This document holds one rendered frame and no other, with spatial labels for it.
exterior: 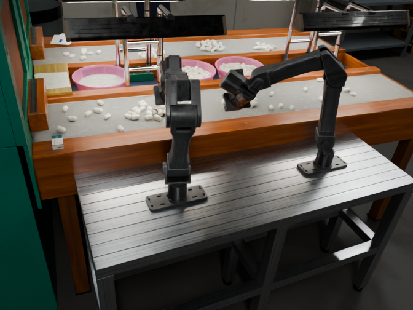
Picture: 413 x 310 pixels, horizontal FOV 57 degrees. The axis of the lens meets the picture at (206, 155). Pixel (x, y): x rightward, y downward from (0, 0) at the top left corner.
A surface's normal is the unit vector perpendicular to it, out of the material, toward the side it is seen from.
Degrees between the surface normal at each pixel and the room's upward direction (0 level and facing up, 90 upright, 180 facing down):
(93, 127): 0
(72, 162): 90
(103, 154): 90
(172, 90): 47
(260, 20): 90
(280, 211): 0
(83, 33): 54
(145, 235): 0
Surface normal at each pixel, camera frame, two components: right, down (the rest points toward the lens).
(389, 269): 0.07, -0.82
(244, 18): 0.40, 0.54
